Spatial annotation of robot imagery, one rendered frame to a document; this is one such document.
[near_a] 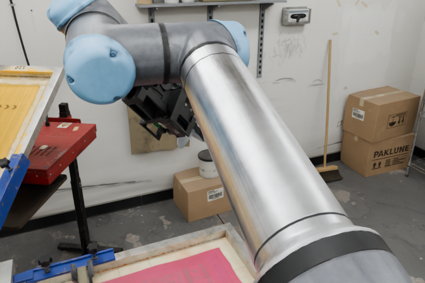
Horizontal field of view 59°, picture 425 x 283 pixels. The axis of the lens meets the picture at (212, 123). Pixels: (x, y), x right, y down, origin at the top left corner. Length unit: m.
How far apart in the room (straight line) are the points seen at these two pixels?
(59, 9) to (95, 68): 0.13
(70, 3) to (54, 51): 2.42
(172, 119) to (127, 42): 0.18
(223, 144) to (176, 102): 0.29
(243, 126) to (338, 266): 0.14
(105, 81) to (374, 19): 3.84
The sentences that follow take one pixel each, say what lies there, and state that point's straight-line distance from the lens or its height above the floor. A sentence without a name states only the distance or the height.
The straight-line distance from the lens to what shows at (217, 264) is 1.50.
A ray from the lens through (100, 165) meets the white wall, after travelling 3.26.
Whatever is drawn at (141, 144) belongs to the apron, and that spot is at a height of 0.64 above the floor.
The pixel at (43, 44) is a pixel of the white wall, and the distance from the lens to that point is 2.92.
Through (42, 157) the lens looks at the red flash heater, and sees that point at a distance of 2.07.
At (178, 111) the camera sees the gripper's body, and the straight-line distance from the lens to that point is 0.60.
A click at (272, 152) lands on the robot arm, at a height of 1.85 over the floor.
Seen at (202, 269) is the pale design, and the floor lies 0.96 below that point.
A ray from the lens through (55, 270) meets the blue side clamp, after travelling 1.52.
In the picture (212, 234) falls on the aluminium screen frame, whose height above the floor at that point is 0.99.
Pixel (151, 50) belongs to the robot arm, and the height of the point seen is 1.89.
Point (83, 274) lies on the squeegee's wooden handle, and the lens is 1.38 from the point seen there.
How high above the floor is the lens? 1.98
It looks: 22 degrees down
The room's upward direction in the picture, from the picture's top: straight up
